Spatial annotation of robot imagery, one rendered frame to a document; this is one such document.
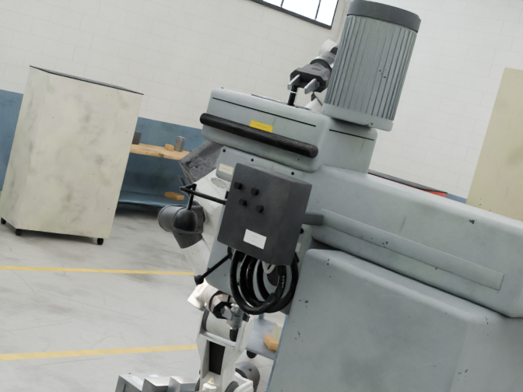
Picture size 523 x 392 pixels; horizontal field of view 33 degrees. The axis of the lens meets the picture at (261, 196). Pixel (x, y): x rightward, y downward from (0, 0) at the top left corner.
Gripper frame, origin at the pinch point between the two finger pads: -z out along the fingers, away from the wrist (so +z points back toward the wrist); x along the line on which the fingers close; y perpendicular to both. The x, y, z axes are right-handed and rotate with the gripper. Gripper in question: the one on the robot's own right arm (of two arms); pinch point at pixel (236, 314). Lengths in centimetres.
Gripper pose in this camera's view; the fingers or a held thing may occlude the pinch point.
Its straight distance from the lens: 268.1
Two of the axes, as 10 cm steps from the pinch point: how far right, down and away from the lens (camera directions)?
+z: -4.5, -2.3, 8.7
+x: 8.6, 1.6, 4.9
